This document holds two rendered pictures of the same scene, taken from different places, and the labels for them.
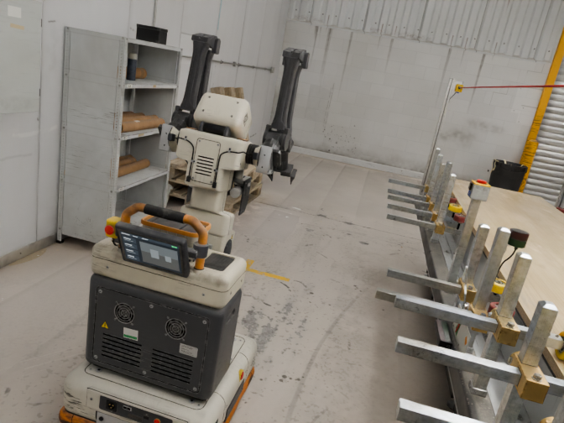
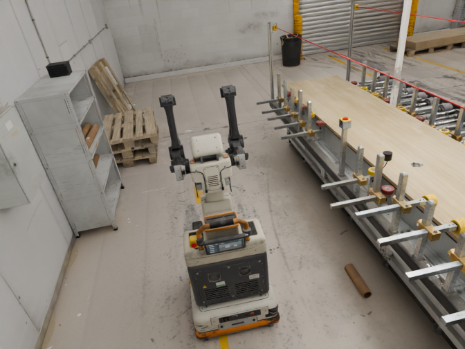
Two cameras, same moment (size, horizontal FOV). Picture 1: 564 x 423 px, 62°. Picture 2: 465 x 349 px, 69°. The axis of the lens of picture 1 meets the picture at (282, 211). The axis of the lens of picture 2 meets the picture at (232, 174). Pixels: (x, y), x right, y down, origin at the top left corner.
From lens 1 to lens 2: 110 cm
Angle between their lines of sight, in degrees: 21
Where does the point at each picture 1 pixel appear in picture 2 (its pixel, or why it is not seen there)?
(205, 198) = (215, 194)
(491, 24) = not seen: outside the picture
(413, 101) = (214, 12)
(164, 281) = (232, 254)
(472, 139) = (261, 26)
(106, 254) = (195, 256)
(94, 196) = (90, 201)
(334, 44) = not seen: outside the picture
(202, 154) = (210, 175)
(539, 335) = (430, 214)
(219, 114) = (209, 149)
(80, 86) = (47, 137)
